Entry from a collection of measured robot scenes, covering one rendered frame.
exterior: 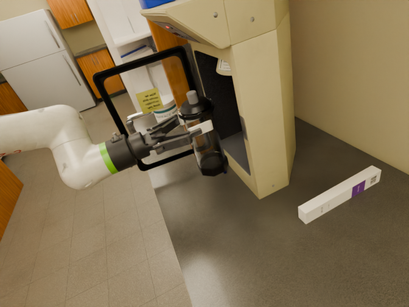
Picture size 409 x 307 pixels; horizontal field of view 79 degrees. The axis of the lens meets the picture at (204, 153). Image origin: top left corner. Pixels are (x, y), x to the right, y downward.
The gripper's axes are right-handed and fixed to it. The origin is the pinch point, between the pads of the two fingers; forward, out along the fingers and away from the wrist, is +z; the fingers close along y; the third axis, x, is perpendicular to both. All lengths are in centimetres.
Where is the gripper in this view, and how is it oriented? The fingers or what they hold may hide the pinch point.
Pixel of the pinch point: (198, 121)
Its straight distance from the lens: 73.4
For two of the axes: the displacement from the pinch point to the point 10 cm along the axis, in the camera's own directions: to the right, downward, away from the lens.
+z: 9.0, -4.0, 1.7
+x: 2.4, 7.9, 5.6
